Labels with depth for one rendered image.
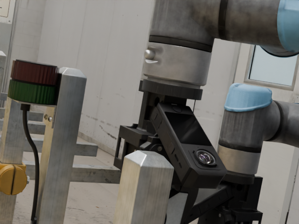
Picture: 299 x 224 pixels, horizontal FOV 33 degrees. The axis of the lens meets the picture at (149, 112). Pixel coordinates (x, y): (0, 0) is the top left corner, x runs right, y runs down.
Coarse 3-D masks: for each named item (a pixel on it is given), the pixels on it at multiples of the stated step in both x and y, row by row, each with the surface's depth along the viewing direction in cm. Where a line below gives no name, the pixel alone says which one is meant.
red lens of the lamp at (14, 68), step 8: (16, 64) 63; (24, 64) 62; (32, 64) 62; (16, 72) 63; (24, 72) 63; (32, 72) 62; (40, 72) 63; (48, 72) 63; (56, 72) 65; (24, 80) 63; (32, 80) 63; (40, 80) 63; (48, 80) 64; (56, 80) 65
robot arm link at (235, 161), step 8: (224, 152) 86; (232, 152) 85; (240, 152) 84; (248, 152) 85; (256, 152) 90; (224, 160) 86; (232, 160) 85; (240, 160) 85; (248, 160) 85; (256, 160) 86; (232, 168) 85; (240, 168) 85; (248, 168) 85; (256, 168) 86; (248, 176) 86
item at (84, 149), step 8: (0, 136) 118; (24, 144) 120; (40, 144) 122; (80, 144) 127; (88, 144) 128; (96, 144) 130; (40, 152) 122; (80, 152) 127; (88, 152) 128; (96, 152) 129
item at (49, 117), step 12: (24, 60) 66; (36, 84) 63; (48, 84) 64; (24, 108) 65; (48, 108) 68; (24, 120) 66; (48, 120) 66; (36, 156) 67; (36, 168) 67; (36, 180) 67; (36, 192) 67; (36, 204) 68
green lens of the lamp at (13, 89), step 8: (8, 88) 65; (16, 88) 63; (24, 88) 63; (32, 88) 63; (40, 88) 63; (48, 88) 64; (56, 88) 66; (8, 96) 64; (16, 96) 63; (24, 96) 63; (32, 96) 63; (40, 96) 63; (48, 96) 64
